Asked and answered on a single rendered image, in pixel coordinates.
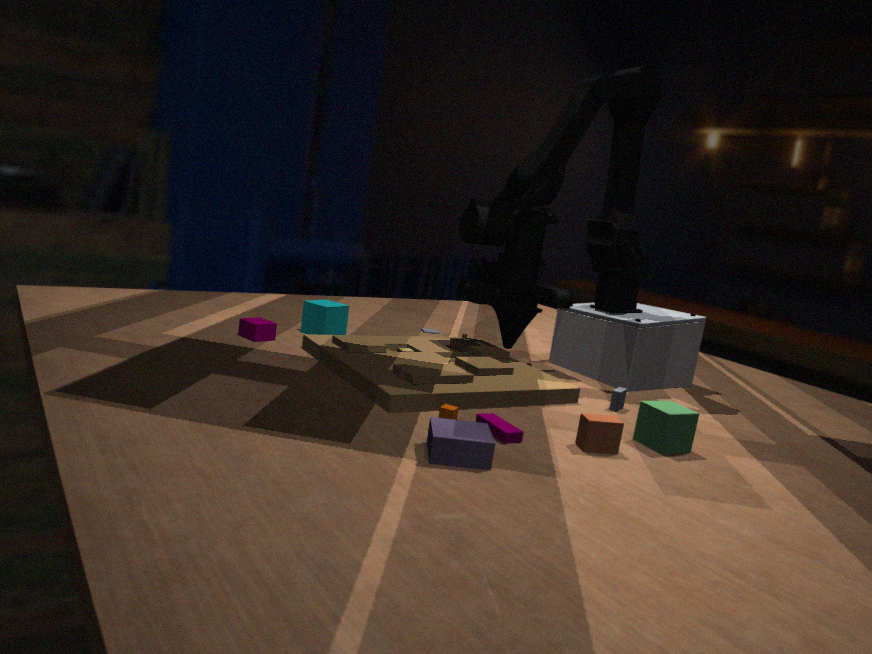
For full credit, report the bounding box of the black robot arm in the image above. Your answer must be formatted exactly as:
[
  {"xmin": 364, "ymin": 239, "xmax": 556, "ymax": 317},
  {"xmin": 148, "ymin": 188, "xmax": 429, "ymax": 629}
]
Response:
[{"xmin": 459, "ymin": 65, "xmax": 662, "ymax": 313}]

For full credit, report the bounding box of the teal block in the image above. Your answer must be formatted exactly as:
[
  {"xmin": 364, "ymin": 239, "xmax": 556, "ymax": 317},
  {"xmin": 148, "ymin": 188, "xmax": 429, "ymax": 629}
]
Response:
[{"xmin": 301, "ymin": 300, "xmax": 349, "ymax": 335}]

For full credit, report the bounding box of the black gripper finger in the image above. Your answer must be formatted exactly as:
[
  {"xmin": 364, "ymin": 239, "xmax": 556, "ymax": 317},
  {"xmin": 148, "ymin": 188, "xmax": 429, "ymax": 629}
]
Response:
[
  {"xmin": 509, "ymin": 304, "xmax": 543, "ymax": 349},
  {"xmin": 490, "ymin": 304, "xmax": 522, "ymax": 349}
]

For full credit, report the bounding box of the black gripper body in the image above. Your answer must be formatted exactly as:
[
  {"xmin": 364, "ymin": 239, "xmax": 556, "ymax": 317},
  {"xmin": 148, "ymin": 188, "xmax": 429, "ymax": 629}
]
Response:
[{"xmin": 456, "ymin": 247, "xmax": 571, "ymax": 309}]

